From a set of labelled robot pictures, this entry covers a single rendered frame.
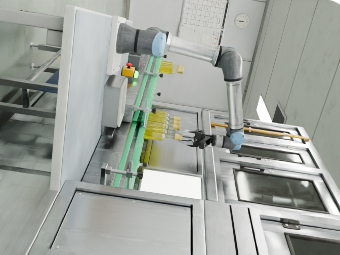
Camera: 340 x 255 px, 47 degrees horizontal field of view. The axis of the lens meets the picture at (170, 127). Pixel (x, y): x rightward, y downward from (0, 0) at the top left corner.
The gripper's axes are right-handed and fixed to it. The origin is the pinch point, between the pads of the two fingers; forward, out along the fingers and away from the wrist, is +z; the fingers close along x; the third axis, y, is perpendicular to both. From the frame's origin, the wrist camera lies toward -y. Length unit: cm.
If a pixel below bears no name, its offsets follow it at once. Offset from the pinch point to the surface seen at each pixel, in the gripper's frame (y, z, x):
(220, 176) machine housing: -11.3, -25.4, -15.9
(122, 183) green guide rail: -59, 26, -1
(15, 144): -7, 92, -15
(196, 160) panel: -1.5, -11.4, -12.7
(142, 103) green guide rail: 7.3, 24.1, 14.3
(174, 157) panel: -0.8, 1.5, -12.6
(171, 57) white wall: 604, 0, -78
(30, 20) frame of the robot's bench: -83, 59, 67
